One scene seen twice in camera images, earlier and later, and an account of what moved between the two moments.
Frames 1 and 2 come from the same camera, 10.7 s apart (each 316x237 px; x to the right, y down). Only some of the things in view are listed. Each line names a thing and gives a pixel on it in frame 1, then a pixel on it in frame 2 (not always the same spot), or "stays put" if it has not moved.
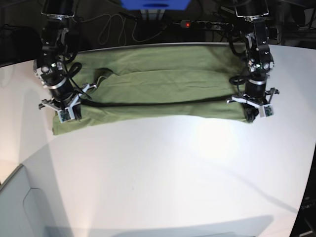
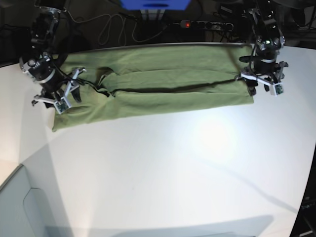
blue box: [155, 4] stays put
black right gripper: [255, 91] -> [259, 66]
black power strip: [187, 23] stays put
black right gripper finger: [77, 110] -> [76, 95]
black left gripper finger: [250, 112] -> [251, 86]
